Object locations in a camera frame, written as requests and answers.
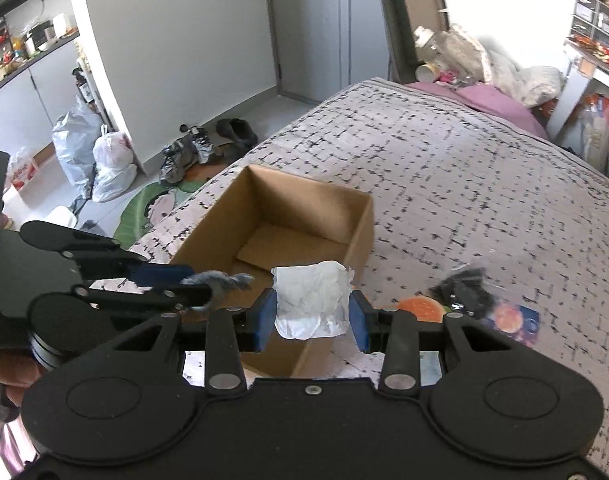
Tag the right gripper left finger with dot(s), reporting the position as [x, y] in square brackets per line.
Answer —
[230, 332]

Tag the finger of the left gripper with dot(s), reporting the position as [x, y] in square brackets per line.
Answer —
[101, 257]
[181, 297]

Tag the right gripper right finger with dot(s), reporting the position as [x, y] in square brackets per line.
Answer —
[396, 335]

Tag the burger squishy toy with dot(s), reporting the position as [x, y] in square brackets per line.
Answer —
[424, 308]

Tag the black item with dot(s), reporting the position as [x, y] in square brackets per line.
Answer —
[464, 291]

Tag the white soft packet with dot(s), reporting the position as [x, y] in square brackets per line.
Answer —
[312, 301]

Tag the blue planet print packet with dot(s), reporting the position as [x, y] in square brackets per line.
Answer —
[515, 321]

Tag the grey black soft toy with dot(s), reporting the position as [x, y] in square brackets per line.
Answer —
[220, 284]

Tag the person left hand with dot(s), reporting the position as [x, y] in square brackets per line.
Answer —
[19, 370]

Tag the green cartoon floor mat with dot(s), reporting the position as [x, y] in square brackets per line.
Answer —
[154, 203]

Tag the white garbage bag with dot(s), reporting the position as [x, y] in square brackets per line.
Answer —
[115, 165]

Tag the brown cardboard box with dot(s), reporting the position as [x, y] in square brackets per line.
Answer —
[266, 218]

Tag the grey garbage bag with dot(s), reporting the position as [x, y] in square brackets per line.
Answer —
[74, 136]

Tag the grey sneakers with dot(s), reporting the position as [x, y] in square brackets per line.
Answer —
[192, 147]

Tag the white black patterned bedspread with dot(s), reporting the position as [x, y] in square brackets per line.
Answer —
[452, 186]

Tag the kitchen counter cabinet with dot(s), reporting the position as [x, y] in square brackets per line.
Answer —
[33, 98]

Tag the dark slippers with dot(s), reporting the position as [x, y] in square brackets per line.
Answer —
[238, 131]

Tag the pink pillow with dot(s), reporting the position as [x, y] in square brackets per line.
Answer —
[490, 100]

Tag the paper cup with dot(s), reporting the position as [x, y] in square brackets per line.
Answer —
[428, 72]

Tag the clear plastic jar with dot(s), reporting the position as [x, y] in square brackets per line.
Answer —
[428, 44]

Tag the white plastic bags pile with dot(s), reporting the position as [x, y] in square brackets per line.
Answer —
[532, 86]

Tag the white desk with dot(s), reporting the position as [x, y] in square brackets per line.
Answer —
[580, 118]

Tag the brown folded board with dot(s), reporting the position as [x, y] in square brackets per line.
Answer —
[401, 18]

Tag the grey drawer organizer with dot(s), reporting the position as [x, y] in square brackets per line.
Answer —
[591, 19]

